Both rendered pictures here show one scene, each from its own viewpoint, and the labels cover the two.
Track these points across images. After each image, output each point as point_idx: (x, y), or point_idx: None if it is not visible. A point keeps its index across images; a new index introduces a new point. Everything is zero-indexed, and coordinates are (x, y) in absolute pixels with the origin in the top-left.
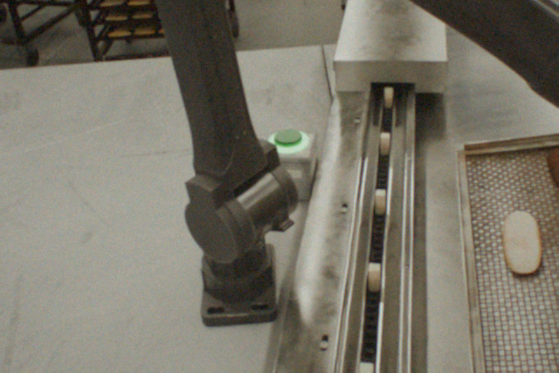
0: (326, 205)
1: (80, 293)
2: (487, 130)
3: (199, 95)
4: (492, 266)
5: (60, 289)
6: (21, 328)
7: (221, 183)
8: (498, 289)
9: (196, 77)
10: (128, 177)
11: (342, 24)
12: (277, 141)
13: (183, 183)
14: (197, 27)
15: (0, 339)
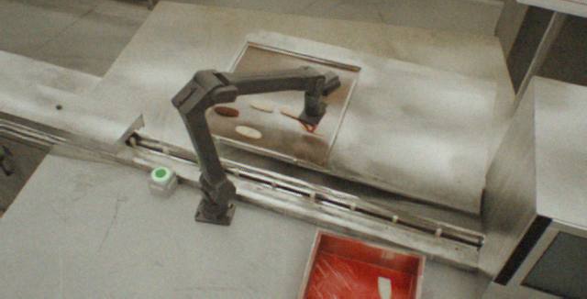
0: (196, 175)
1: (194, 265)
2: (165, 124)
3: (215, 159)
4: (252, 142)
5: (189, 272)
6: (205, 285)
7: (225, 177)
8: (261, 144)
9: (214, 154)
10: (120, 248)
11: (79, 134)
12: (161, 176)
13: (138, 226)
14: (213, 140)
15: (208, 293)
